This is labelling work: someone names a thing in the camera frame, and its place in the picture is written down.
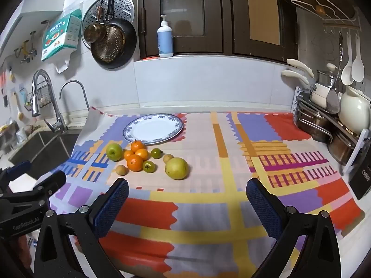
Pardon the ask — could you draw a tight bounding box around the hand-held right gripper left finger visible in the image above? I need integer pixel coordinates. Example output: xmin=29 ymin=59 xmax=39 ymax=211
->
xmin=33 ymin=177 xmax=130 ymax=278

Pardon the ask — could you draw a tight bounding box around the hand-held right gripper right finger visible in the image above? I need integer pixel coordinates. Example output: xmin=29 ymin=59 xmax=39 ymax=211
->
xmin=246 ymin=178 xmax=342 ymax=278

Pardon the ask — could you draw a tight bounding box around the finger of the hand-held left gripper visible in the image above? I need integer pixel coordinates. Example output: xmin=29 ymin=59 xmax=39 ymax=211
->
xmin=0 ymin=170 xmax=67 ymax=207
xmin=0 ymin=161 xmax=32 ymax=190

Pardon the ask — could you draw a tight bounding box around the green apple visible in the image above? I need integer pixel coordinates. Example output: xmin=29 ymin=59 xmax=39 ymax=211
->
xmin=106 ymin=143 xmax=124 ymax=161
xmin=165 ymin=157 xmax=189 ymax=180

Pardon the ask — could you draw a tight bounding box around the blue rimmed white plate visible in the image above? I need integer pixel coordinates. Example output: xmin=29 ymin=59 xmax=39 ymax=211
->
xmin=122 ymin=114 xmax=184 ymax=145

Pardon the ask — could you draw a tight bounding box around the steel kitchen sink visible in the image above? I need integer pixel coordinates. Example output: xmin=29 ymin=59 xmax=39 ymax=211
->
xmin=0 ymin=129 xmax=84 ymax=177

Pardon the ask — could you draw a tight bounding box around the yellow dish brush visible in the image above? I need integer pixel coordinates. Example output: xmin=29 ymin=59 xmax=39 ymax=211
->
xmin=12 ymin=91 xmax=25 ymax=120

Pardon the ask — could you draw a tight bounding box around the colourful patterned table mat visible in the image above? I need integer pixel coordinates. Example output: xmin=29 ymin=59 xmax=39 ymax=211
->
xmin=48 ymin=106 xmax=366 ymax=278

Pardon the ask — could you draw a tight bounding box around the chrome spring faucet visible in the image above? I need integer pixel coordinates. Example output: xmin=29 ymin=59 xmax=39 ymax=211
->
xmin=31 ymin=69 xmax=68 ymax=134

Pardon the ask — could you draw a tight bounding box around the chrome gooseneck faucet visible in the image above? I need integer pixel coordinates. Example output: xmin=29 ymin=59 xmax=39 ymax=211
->
xmin=59 ymin=80 xmax=90 ymax=112

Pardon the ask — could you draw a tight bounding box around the black box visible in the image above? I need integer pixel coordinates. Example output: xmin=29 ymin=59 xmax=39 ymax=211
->
xmin=348 ymin=156 xmax=371 ymax=200

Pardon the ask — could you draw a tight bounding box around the steel pot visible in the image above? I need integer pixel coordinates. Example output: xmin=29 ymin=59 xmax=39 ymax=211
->
xmin=296 ymin=101 xmax=334 ymax=143
xmin=327 ymin=130 xmax=363 ymax=166

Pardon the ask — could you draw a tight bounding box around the white dish rack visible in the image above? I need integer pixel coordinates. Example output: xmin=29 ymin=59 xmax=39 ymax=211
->
xmin=293 ymin=85 xmax=371 ymax=176

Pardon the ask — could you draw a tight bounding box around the white pot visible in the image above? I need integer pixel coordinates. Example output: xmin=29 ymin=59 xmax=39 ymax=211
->
xmin=311 ymin=82 xmax=331 ymax=108

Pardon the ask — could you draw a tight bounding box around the metal spatula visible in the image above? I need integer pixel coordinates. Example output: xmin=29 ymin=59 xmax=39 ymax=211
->
xmin=327 ymin=33 xmax=344 ymax=115

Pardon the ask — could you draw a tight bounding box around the cream ceramic pitcher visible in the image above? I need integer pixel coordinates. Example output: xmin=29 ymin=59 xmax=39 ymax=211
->
xmin=339 ymin=86 xmax=371 ymax=134

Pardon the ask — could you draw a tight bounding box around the teal tissue box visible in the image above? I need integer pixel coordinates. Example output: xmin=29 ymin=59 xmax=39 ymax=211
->
xmin=41 ymin=9 xmax=82 ymax=62

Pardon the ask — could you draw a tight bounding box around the brass strainer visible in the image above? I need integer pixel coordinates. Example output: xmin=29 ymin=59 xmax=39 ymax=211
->
xmin=91 ymin=26 xmax=126 ymax=63

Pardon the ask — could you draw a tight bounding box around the small brass saucepan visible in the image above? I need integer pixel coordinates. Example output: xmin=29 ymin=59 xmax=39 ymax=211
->
xmin=84 ymin=6 xmax=107 ymax=44

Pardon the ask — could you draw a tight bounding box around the black frying pan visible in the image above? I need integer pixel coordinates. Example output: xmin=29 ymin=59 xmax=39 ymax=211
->
xmin=91 ymin=0 xmax=137 ymax=69

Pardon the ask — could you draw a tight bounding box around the white spoon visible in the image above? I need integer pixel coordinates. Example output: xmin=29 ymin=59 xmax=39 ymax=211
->
xmin=351 ymin=35 xmax=365 ymax=82
xmin=341 ymin=33 xmax=355 ymax=86

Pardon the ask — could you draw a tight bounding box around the blue white pump bottle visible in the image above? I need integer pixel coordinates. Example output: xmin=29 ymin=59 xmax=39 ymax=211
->
xmin=157 ymin=15 xmax=174 ymax=58

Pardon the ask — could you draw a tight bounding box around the round metal steamer tray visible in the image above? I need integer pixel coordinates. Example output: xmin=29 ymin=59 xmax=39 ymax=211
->
xmin=81 ymin=0 xmax=135 ymax=48

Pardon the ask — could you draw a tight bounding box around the wire sink basket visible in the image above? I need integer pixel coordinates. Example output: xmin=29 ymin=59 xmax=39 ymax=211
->
xmin=26 ymin=91 xmax=51 ymax=111

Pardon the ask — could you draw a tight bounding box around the yellow wall hook rack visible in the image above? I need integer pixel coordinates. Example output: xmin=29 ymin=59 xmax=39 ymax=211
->
xmin=14 ymin=31 xmax=38 ymax=64

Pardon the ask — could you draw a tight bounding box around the dark brown window frame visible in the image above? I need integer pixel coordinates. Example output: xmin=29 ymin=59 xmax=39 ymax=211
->
xmin=132 ymin=0 xmax=299 ymax=63

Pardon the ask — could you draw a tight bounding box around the white wire lid rack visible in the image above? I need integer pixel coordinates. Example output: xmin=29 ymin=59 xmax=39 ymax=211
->
xmin=291 ymin=0 xmax=361 ymax=32

